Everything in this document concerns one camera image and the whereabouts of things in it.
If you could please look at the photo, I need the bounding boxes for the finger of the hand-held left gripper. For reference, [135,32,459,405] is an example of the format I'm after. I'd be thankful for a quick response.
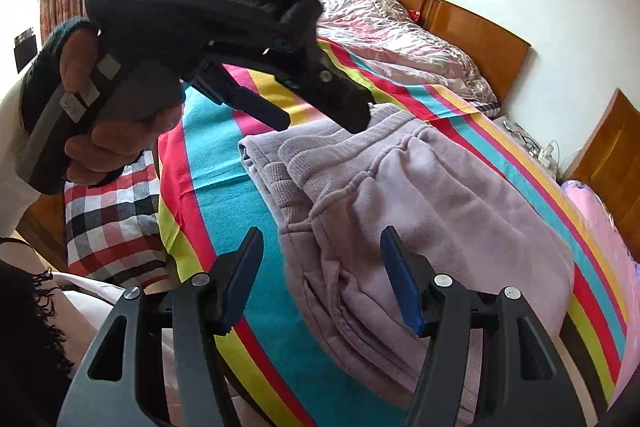
[280,52,373,134]
[192,63,291,132]

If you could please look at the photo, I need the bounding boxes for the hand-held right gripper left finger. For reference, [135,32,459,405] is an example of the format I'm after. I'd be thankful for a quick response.
[57,227,265,427]

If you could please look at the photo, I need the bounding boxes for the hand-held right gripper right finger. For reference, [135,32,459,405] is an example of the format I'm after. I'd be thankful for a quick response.
[380,227,586,427]

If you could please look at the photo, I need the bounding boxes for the mauve knit pants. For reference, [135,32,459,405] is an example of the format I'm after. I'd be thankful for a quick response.
[237,104,576,413]

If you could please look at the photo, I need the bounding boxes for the person's left forearm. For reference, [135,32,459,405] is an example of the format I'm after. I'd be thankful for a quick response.
[0,19,96,233]

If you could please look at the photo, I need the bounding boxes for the person's left hand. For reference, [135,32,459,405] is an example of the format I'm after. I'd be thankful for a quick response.
[60,29,182,185]

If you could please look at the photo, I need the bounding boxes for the pink floral quilt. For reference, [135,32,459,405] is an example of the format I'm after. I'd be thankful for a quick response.
[315,0,498,105]

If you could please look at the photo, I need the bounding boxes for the rainbow striped blanket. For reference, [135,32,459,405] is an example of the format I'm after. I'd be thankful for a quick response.
[157,37,631,427]

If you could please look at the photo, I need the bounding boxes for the red plaid bed sheet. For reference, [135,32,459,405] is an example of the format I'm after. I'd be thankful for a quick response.
[65,152,171,288]

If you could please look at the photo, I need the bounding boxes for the cluttered nightstand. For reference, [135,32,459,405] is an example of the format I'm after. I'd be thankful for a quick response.
[500,114,568,180]

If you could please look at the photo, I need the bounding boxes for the dark fringed cloth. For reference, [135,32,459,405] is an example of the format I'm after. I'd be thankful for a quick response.
[0,257,76,427]

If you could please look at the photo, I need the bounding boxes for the dark wall box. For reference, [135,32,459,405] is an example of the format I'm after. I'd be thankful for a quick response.
[14,29,39,74]

